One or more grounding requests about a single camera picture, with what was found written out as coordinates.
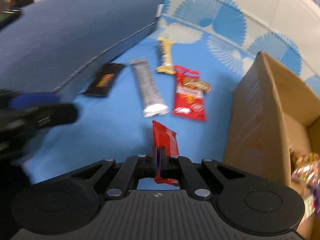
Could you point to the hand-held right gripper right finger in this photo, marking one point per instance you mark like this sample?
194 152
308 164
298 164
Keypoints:
166 163

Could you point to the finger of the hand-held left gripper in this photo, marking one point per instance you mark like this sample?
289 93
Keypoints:
32 99
50 115

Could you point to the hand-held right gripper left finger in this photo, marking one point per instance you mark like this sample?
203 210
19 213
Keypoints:
150 163

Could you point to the plain red snack packet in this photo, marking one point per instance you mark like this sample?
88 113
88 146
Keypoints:
163 137

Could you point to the black snack bar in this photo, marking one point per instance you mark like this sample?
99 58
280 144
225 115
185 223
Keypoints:
103 80

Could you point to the red printed snack packet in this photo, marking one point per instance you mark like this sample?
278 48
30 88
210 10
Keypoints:
188 100

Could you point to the silver snack bar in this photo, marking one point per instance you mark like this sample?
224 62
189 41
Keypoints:
147 87

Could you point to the small gold candy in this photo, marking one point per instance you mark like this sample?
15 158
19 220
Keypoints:
198 85

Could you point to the brown cardboard box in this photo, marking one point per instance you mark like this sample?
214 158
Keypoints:
252 120

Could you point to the yellow snack bar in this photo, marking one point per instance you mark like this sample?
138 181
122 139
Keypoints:
165 55

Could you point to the clear biscuit packet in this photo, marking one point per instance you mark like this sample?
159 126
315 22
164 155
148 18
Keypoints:
306 165

